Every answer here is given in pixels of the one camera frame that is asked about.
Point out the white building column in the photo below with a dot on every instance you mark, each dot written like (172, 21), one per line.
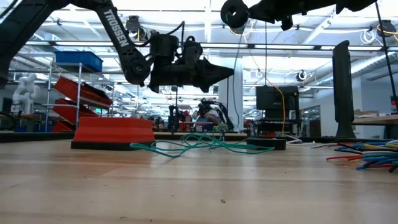
(237, 99)

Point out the red and black box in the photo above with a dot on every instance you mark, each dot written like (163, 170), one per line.
(113, 132)

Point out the person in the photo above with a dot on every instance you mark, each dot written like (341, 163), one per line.
(206, 119)

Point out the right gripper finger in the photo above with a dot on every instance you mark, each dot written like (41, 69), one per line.
(255, 12)

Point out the blue plastic bin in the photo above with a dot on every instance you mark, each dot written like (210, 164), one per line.
(79, 60)

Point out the black monitor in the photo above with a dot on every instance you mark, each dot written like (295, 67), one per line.
(273, 99)

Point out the wooden workbench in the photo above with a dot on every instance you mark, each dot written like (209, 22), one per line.
(199, 134)

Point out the black monitor cart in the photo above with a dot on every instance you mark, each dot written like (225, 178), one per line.
(273, 124)

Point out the black tape roll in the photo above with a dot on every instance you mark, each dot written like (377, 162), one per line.
(267, 144)

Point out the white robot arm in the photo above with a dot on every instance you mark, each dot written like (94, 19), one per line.
(26, 90)

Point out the thin black slanted pole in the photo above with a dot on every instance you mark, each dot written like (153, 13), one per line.
(385, 46)

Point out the black background robot arm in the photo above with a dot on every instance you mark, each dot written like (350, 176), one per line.
(174, 116)
(222, 113)

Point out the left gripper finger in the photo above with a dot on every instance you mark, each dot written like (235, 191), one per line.
(219, 73)

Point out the wooden table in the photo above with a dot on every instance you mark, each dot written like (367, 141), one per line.
(376, 120)

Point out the metal rack with red bins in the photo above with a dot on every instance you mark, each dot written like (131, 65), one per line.
(81, 93)

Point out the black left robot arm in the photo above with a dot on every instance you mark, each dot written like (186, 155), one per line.
(115, 28)

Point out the black gantry frame with camera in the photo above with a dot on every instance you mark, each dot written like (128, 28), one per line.
(176, 104)

